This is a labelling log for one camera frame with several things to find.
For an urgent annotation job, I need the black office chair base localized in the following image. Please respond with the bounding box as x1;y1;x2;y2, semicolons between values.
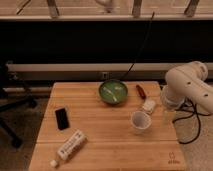
0;61;38;149

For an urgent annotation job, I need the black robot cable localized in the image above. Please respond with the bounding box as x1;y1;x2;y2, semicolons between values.
172;99;213;146

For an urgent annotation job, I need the thin black cable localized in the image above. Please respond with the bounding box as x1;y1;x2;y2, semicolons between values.
120;11;156;82

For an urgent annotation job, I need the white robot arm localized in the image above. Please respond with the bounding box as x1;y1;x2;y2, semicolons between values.
160;61;213;124

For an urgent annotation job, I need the white wall outlet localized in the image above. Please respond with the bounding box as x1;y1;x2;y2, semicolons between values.
101;72;109;80

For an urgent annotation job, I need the black smartphone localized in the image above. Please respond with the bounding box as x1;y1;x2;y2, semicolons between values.
55;108;69;130

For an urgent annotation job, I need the white tube with cap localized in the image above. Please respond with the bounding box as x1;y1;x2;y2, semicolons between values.
50;130;86;168

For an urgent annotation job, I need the green ceramic bowl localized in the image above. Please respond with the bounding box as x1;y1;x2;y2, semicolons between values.
98;79;128;105

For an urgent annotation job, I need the red marker pen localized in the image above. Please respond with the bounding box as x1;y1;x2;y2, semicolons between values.
136;85;146;99

